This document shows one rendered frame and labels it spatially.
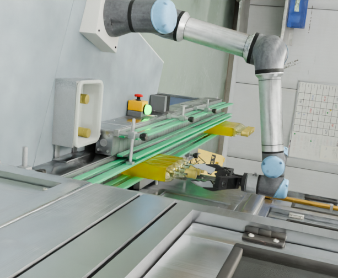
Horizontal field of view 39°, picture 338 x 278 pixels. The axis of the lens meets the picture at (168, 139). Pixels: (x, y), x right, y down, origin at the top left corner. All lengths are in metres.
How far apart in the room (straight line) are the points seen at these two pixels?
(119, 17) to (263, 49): 0.51
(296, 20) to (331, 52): 0.89
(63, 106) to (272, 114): 0.69
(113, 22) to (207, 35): 0.34
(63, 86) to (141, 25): 0.36
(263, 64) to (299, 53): 5.94
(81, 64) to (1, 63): 0.44
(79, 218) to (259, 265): 0.25
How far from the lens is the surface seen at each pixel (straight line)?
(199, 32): 1.81
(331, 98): 7.54
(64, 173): 1.51
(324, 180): 7.74
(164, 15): 1.70
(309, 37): 7.57
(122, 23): 1.75
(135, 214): 0.70
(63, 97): 1.61
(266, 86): 1.63
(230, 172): 1.83
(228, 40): 1.79
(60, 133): 1.63
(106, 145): 1.76
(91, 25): 1.72
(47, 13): 1.56
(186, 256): 0.63
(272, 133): 1.64
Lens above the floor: 1.61
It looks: 18 degrees down
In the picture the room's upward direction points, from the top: 99 degrees clockwise
